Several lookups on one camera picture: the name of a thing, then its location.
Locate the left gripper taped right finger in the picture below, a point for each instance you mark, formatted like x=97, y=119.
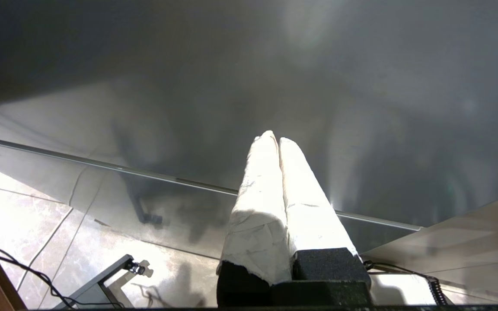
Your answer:
x=309, y=207

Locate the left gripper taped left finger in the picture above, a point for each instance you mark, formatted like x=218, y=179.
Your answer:
x=255, y=207

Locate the small black caster wheel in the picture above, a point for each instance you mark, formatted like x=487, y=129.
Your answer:
x=136, y=268

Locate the stainless steel refrigerator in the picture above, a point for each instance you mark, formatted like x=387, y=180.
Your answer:
x=188, y=86

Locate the white cabinet side panel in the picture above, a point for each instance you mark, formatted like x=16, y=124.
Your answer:
x=469, y=246

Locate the grey metal stand leg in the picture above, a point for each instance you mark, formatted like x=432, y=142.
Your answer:
x=102, y=274

